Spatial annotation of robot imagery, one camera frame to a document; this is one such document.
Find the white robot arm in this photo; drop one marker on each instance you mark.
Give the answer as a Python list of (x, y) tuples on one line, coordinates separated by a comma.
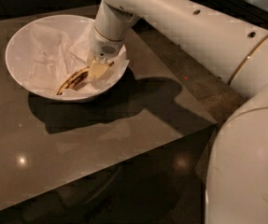
[(235, 51)]

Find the white crumpled paper liner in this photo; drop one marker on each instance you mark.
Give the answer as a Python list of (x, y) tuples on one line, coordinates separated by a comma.
[(57, 56)]

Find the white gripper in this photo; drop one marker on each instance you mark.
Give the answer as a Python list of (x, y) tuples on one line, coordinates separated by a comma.
[(104, 47)]

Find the white bowl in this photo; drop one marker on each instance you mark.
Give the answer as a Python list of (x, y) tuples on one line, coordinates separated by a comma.
[(19, 50)]

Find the brown spotted banana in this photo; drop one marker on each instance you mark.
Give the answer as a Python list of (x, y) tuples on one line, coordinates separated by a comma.
[(77, 78)]

